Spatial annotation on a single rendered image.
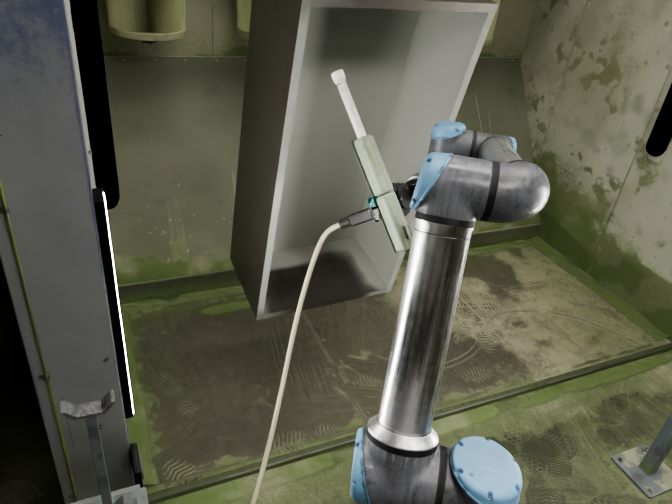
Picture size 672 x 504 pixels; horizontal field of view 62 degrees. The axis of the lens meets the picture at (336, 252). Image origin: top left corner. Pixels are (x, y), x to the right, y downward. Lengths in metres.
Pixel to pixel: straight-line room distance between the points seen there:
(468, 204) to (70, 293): 0.84
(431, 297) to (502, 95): 2.92
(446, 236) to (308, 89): 1.07
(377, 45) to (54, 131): 1.22
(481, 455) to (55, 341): 0.94
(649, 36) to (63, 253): 2.96
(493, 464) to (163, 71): 2.44
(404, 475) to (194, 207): 2.04
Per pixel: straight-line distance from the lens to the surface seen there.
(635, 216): 3.46
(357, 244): 2.54
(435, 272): 1.06
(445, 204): 1.04
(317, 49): 1.94
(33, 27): 1.09
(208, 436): 2.31
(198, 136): 2.99
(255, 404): 2.41
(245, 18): 2.80
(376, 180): 1.41
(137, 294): 2.91
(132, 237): 2.88
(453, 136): 1.61
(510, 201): 1.06
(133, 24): 2.66
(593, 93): 3.62
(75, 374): 1.45
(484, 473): 1.20
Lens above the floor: 1.82
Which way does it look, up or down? 32 degrees down
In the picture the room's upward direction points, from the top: 7 degrees clockwise
